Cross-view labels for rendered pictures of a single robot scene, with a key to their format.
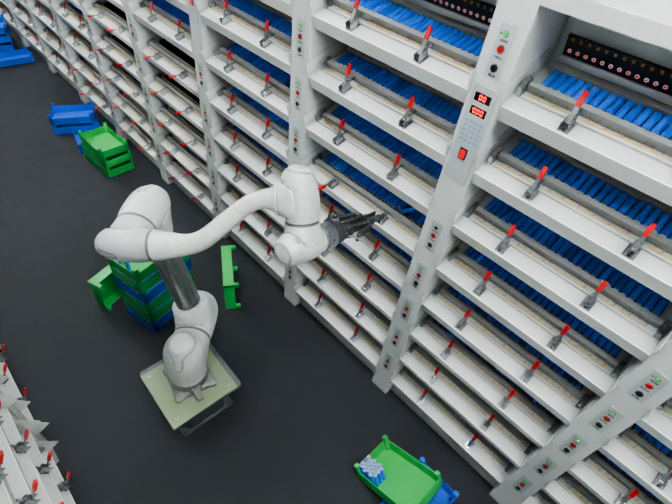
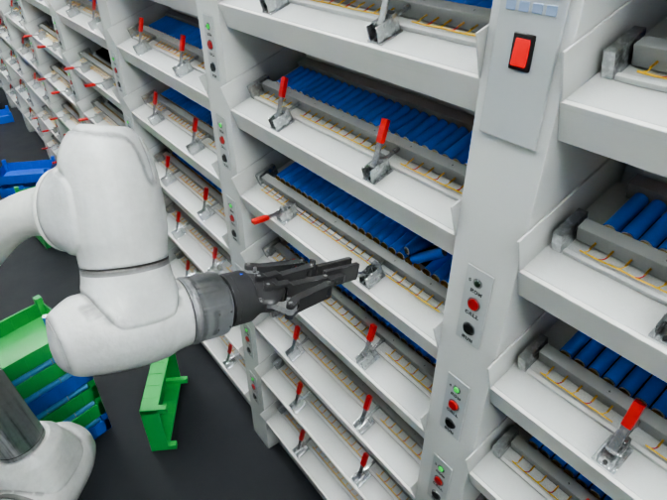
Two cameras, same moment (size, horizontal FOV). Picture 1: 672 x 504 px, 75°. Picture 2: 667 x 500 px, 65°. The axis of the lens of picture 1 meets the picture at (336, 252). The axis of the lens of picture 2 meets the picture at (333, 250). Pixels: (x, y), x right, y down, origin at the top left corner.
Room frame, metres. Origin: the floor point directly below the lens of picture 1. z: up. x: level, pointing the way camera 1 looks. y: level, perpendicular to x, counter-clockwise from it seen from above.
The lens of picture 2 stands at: (0.53, -0.24, 1.49)
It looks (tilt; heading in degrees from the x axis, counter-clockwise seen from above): 34 degrees down; 12
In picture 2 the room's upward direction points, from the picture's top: straight up
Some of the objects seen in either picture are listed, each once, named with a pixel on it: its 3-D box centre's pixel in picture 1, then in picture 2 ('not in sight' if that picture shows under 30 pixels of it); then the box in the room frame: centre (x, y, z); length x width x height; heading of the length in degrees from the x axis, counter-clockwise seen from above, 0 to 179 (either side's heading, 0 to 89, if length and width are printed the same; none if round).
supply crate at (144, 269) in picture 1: (147, 249); (7, 344); (1.38, 0.89, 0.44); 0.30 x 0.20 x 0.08; 154
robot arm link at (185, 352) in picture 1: (185, 354); not in sight; (0.89, 0.55, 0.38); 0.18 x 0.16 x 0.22; 4
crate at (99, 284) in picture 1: (121, 278); not in sight; (1.44, 1.13, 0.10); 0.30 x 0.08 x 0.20; 159
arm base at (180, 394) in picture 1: (190, 377); not in sight; (0.87, 0.54, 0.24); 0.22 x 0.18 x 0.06; 40
